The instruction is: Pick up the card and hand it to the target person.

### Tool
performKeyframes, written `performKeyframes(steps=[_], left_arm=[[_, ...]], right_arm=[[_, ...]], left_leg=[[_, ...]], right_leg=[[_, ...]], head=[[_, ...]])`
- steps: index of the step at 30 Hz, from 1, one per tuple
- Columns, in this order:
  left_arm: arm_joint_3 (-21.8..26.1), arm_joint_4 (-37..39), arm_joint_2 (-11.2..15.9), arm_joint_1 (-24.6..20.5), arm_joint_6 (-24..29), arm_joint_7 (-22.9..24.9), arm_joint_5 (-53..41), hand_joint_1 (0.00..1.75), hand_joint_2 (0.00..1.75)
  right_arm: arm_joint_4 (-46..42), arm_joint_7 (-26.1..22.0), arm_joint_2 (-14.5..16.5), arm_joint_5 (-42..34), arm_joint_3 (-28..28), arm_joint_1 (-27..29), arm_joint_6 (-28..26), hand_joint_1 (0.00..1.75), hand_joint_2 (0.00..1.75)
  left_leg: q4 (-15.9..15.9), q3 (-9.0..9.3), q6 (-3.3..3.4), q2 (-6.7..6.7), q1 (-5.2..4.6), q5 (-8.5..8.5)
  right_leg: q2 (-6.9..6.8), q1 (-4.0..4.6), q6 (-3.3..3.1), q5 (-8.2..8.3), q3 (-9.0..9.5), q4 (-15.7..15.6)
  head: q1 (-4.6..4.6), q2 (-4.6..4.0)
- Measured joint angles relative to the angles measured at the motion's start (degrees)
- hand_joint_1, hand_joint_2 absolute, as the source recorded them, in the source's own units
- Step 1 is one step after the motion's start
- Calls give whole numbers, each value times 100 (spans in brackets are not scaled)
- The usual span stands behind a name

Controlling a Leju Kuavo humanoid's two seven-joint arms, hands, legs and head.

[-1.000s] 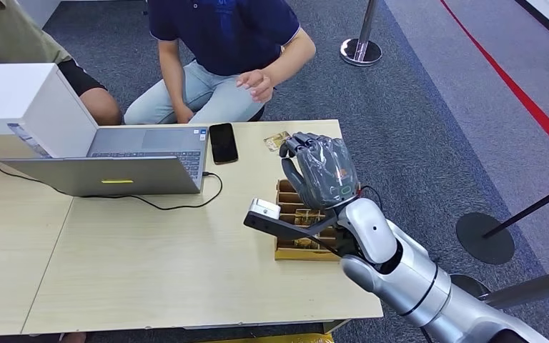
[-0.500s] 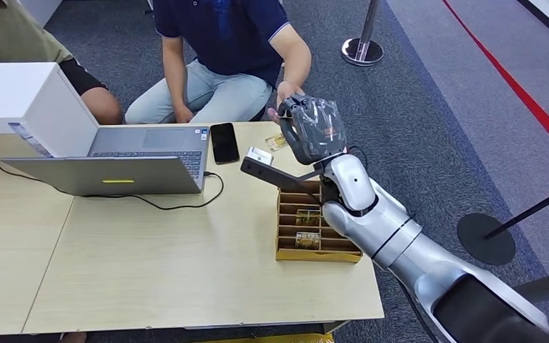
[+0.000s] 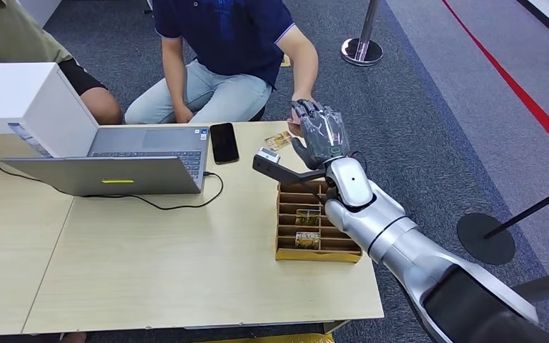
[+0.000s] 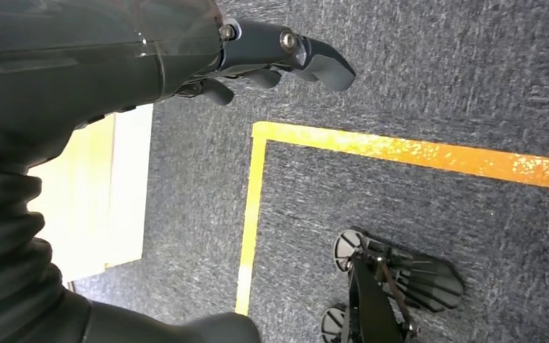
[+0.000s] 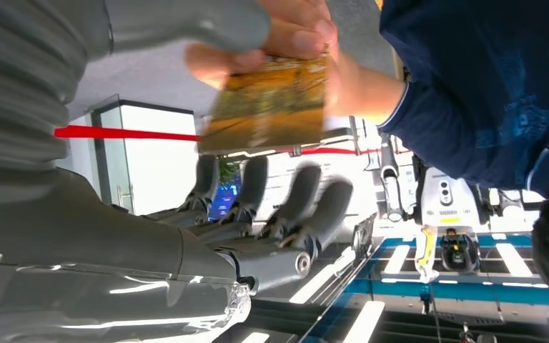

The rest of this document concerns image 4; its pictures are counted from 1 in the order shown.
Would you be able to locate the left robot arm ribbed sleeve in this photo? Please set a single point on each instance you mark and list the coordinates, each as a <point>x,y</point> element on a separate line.
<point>9,265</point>

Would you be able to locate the yellow floor tape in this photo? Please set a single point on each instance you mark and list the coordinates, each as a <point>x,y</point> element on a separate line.
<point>397,150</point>

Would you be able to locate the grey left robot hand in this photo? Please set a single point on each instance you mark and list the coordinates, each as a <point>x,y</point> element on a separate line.
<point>90,52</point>

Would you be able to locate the pale wooden desk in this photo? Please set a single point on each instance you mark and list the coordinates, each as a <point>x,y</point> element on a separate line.
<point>90,199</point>

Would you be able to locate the black robot leg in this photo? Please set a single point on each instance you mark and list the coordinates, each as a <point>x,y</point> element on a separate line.
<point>371,307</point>

